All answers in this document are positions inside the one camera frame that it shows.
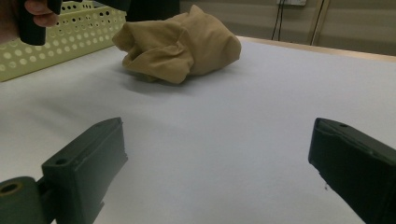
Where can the tan cloth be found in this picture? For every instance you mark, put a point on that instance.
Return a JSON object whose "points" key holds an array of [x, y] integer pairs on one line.
{"points": [[180, 43]]}

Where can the white table cover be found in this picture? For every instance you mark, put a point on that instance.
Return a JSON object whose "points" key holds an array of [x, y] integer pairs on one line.
{"points": [[218, 124]]}

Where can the pale yellow perforated basket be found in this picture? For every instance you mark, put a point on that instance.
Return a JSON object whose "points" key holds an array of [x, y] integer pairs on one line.
{"points": [[71, 34]]}

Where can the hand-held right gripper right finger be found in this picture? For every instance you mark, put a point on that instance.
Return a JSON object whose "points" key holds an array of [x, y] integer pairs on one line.
{"points": [[358, 168]]}

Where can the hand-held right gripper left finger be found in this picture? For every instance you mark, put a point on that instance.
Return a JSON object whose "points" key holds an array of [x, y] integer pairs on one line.
{"points": [[84, 168]]}

